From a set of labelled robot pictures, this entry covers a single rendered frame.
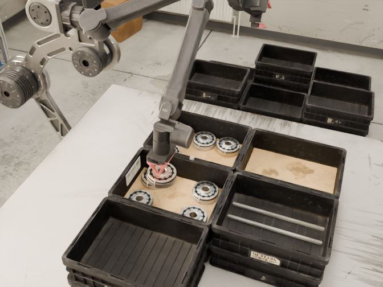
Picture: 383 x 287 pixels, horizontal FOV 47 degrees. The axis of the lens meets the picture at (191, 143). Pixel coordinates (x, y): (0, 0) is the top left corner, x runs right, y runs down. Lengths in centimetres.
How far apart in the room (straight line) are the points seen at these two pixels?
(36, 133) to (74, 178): 152
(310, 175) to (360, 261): 39
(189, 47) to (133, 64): 285
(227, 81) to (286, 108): 44
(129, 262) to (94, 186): 55
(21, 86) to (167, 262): 120
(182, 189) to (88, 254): 45
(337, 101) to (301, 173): 121
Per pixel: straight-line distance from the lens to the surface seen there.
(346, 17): 468
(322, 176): 194
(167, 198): 176
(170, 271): 155
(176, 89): 142
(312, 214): 178
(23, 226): 193
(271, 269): 161
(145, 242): 162
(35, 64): 235
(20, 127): 364
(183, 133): 139
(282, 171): 192
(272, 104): 311
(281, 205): 178
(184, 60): 145
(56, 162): 217
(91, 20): 158
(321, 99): 305
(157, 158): 146
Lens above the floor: 211
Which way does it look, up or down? 40 degrees down
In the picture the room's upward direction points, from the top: 2 degrees clockwise
